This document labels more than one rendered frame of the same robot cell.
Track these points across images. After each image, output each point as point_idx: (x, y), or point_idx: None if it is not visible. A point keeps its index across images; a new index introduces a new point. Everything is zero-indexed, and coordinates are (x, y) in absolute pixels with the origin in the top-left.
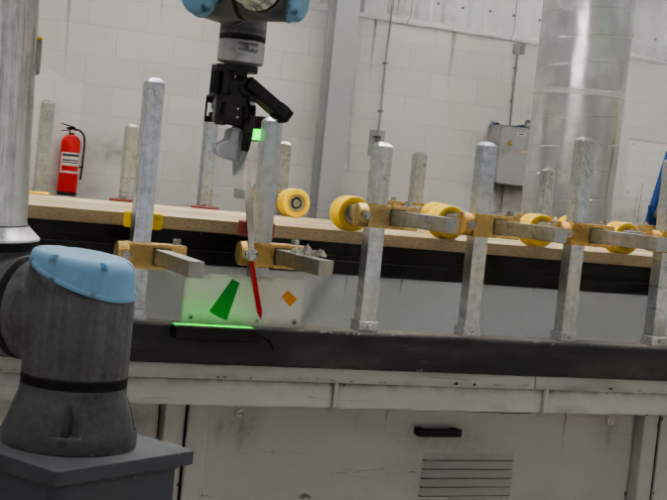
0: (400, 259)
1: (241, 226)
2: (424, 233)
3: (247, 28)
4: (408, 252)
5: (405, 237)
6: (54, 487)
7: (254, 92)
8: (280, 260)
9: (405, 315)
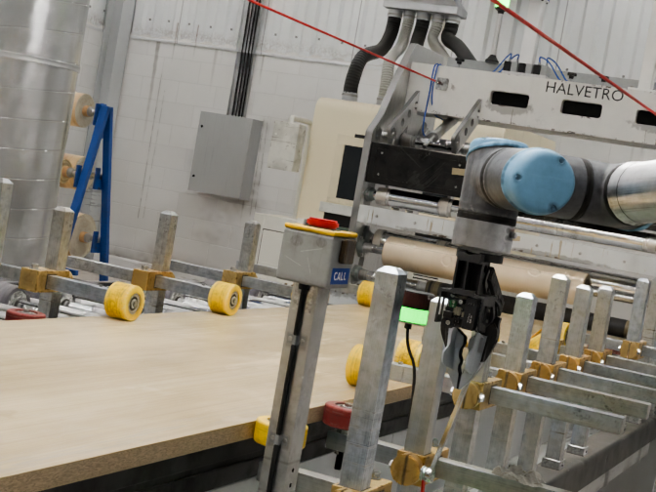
0: (395, 412)
1: (345, 418)
2: (329, 354)
3: (515, 212)
4: (400, 403)
5: (405, 388)
6: None
7: (493, 286)
8: (452, 475)
9: (389, 473)
